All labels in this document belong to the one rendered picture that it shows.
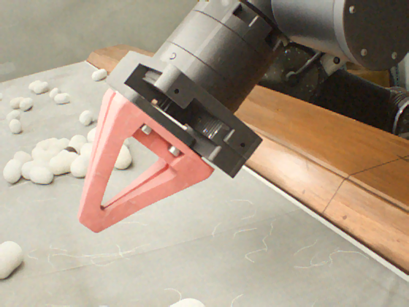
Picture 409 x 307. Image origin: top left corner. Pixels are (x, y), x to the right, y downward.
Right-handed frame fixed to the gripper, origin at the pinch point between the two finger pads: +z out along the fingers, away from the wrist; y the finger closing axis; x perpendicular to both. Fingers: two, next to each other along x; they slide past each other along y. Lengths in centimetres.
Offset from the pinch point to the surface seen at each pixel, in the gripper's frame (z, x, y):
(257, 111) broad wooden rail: -14.1, 15.9, -23.8
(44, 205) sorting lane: 5.9, 2.0, -18.8
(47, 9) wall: -29, 12, -480
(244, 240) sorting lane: -3.8, 10.4, -1.9
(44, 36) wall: -8, 25, -479
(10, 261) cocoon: 7.7, -1.2, -5.6
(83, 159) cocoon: 0.8, 4.0, -24.1
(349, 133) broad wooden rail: -16.3, 17.8, -10.1
